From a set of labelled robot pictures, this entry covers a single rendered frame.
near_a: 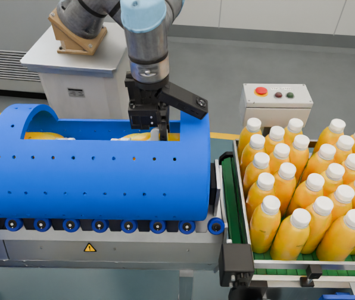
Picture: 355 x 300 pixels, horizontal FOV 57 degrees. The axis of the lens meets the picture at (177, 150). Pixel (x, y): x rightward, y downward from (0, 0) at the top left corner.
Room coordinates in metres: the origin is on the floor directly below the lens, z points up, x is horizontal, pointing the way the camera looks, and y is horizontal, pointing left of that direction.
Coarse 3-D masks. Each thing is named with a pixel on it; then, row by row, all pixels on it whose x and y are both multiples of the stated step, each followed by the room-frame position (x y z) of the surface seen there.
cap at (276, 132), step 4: (272, 128) 0.69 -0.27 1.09; (276, 128) 0.69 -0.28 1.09; (280, 128) 0.69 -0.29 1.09; (272, 132) 0.67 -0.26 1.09; (276, 132) 0.67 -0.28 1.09; (280, 132) 0.67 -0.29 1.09; (284, 132) 0.67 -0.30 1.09; (272, 136) 0.67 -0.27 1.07; (276, 136) 0.66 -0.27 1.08; (280, 136) 0.66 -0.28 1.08
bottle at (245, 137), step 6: (246, 126) 0.72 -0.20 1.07; (246, 132) 0.70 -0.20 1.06; (252, 132) 0.70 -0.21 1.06; (258, 132) 0.70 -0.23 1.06; (240, 138) 0.71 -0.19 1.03; (246, 138) 0.69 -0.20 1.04; (240, 144) 0.70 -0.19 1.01; (246, 144) 0.69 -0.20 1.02; (240, 150) 0.70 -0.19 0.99; (240, 156) 0.69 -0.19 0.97
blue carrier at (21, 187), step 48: (0, 144) 0.49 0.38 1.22; (48, 144) 0.49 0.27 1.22; (96, 144) 0.49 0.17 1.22; (144, 144) 0.49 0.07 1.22; (192, 144) 0.49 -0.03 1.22; (0, 192) 0.43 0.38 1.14; (48, 192) 0.43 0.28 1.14; (96, 192) 0.42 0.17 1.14; (144, 192) 0.42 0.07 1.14; (192, 192) 0.42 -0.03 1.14
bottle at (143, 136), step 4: (148, 132) 0.58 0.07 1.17; (136, 136) 0.57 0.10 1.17; (140, 136) 0.56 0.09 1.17; (144, 136) 0.56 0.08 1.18; (148, 136) 0.56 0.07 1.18; (168, 136) 0.56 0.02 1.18; (172, 136) 0.56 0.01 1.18; (176, 136) 0.56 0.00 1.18; (168, 140) 0.55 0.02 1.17; (172, 140) 0.55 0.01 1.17; (176, 140) 0.55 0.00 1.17
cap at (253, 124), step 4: (248, 120) 0.72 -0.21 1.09; (252, 120) 0.72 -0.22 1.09; (256, 120) 0.72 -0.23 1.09; (248, 124) 0.71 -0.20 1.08; (252, 124) 0.70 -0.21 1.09; (256, 124) 0.70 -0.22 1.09; (260, 124) 0.71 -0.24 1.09; (248, 128) 0.71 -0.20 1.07; (252, 128) 0.70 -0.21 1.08; (256, 128) 0.70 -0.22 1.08
